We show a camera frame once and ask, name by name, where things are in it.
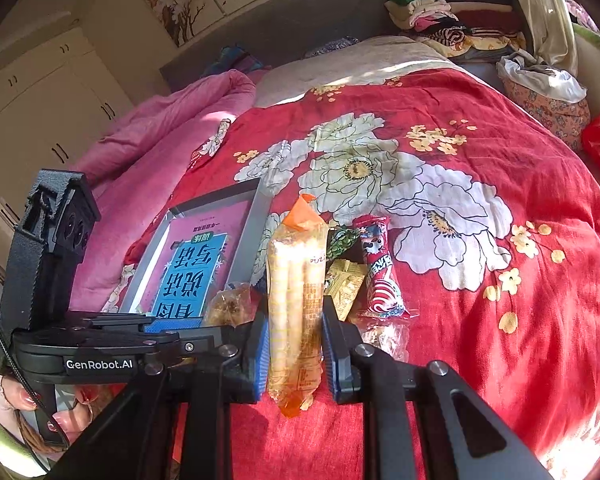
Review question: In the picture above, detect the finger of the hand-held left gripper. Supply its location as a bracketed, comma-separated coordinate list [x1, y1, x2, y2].
[145, 332, 246, 362]
[142, 316, 216, 335]

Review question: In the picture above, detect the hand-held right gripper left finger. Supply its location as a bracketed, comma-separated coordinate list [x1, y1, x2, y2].
[45, 314, 271, 480]

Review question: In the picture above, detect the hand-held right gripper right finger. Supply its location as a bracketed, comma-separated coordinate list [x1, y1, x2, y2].
[321, 304, 555, 480]

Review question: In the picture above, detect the brown pastry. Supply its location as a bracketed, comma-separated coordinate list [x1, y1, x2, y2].
[203, 282, 263, 329]

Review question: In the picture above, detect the long orange-ended biscuit packet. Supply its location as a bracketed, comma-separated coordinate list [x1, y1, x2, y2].
[266, 193, 329, 418]

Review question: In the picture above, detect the yellow snack packet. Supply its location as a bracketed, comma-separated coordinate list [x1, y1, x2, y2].
[324, 258, 367, 322]

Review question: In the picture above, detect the black green pea snack packet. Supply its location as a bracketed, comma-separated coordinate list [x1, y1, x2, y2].
[327, 226, 361, 264]

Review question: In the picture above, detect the person's left hand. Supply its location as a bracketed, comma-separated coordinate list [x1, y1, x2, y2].
[1, 376, 102, 448]

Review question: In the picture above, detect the clear wrapped candy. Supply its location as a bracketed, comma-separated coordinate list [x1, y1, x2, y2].
[352, 317, 411, 362]

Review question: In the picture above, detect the pink book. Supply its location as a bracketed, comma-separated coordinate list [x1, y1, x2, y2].
[135, 205, 254, 317]

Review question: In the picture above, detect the red striped lollipop wrapper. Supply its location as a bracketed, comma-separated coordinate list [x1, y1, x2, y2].
[352, 214, 417, 319]

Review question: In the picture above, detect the pink quilt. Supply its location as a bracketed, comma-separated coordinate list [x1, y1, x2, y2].
[67, 70, 258, 312]

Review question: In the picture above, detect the red floral blanket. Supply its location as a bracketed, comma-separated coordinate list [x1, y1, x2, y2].
[100, 72, 600, 480]

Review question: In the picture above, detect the cream wardrobe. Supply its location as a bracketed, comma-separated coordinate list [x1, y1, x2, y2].
[0, 27, 136, 261]

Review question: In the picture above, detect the blue patterned cloth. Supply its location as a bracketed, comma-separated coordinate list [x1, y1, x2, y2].
[202, 45, 272, 79]

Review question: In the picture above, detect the beige pillow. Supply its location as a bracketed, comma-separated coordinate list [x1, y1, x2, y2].
[252, 35, 456, 109]

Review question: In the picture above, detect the grey headboard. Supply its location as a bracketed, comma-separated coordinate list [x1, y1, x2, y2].
[159, 0, 401, 94]

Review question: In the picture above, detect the floral pillow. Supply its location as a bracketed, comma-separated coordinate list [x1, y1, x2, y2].
[502, 80, 593, 154]

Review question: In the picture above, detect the white grey cloth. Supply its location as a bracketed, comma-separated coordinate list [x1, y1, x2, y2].
[497, 52, 588, 102]

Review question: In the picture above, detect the stack of folded clothes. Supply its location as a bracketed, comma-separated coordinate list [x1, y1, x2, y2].
[384, 0, 531, 64]

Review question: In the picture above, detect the cream folded blanket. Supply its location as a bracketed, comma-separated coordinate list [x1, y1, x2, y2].
[490, 0, 581, 77]

